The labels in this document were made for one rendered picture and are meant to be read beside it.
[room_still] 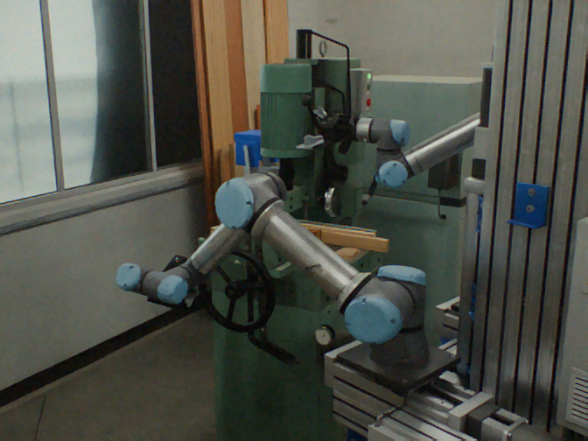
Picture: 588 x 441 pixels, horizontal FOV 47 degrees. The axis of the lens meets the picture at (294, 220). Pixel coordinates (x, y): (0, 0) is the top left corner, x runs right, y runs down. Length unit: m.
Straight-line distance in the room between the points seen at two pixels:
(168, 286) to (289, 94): 0.79
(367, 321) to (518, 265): 0.38
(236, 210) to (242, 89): 2.48
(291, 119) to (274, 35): 2.04
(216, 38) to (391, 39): 1.36
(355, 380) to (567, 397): 0.51
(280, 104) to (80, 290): 1.61
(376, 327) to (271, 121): 0.99
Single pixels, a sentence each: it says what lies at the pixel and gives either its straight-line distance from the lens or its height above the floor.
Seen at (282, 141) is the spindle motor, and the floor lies 1.26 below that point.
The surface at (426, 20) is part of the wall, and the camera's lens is 4.60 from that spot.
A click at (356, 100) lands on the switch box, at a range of 2.53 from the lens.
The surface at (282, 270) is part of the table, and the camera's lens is 2.19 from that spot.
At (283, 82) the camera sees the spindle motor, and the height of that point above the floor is 1.45.
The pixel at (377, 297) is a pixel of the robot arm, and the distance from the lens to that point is 1.51.
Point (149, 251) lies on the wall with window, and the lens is 3.73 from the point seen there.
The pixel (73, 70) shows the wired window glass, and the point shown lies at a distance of 3.39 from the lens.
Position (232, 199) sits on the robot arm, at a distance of 1.61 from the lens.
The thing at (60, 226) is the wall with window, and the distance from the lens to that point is 3.31.
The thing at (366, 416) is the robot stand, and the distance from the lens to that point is 1.81.
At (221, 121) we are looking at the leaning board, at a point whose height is 1.15.
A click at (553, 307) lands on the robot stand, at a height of 1.01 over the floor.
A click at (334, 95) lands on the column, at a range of 2.47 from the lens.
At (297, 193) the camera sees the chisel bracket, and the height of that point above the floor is 1.06.
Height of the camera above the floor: 1.58
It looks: 15 degrees down
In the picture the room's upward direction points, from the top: straight up
